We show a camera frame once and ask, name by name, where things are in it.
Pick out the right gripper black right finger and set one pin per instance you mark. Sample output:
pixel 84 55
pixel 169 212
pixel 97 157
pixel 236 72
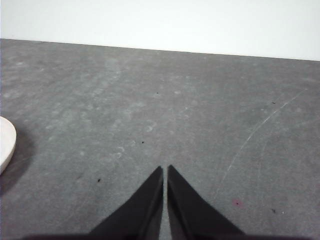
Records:
pixel 190 215

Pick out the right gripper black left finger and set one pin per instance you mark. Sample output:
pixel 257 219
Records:
pixel 140 212

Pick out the white round plate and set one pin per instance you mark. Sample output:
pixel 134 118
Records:
pixel 6 142

